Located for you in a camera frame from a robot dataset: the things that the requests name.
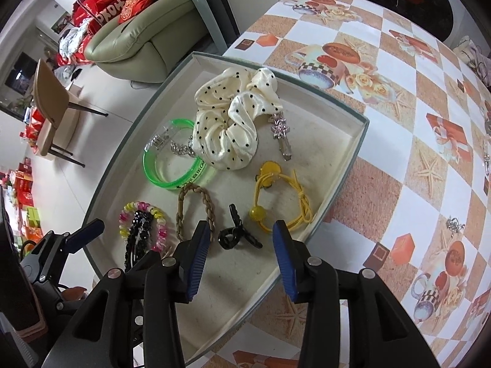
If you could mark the black beaded hair clip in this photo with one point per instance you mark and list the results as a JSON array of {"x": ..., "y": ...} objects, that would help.
[{"x": 138, "y": 234}]

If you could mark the pale crumpled cloth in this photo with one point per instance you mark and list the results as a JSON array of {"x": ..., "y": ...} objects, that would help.
[{"x": 470, "y": 51}]

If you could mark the silver rhinestone hair clip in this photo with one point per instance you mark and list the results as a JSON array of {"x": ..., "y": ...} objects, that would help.
[{"x": 285, "y": 149}]

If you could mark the checkered printed tablecloth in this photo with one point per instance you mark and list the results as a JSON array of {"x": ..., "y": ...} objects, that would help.
[{"x": 395, "y": 153}]

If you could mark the silver charm brooch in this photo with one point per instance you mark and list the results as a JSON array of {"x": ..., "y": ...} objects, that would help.
[{"x": 454, "y": 224}]

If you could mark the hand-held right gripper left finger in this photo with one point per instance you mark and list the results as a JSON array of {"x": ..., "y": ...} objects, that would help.
[{"x": 195, "y": 268}]

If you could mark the beige leather sofa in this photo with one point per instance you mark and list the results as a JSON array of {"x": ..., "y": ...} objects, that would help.
[{"x": 145, "y": 46}]

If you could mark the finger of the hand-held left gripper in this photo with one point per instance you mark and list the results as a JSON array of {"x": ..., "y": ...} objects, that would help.
[{"x": 84, "y": 234}]

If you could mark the black claw hair clip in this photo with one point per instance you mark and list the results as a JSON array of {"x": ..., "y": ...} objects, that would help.
[{"x": 230, "y": 237}]

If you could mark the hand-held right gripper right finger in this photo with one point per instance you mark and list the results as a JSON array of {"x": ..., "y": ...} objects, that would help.
[{"x": 285, "y": 268}]

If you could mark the beige chair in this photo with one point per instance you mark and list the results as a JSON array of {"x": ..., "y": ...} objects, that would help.
[{"x": 50, "y": 96}]

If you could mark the white cloth pile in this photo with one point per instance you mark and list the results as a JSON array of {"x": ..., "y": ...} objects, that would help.
[{"x": 73, "y": 42}]

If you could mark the black television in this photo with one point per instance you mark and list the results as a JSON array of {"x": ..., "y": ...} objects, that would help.
[{"x": 19, "y": 73}]

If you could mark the cream polka dot scrunchie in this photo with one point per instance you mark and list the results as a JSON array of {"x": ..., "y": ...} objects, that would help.
[{"x": 230, "y": 149}]

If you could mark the grey white jewelry tray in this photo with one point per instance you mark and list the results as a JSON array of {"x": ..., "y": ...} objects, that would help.
[{"x": 238, "y": 276}]

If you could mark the stack of gift boxes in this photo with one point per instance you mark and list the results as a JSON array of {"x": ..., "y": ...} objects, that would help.
[{"x": 23, "y": 195}]

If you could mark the red printed cushion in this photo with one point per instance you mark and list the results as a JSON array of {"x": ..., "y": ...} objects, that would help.
[{"x": 103, "y": 4}]

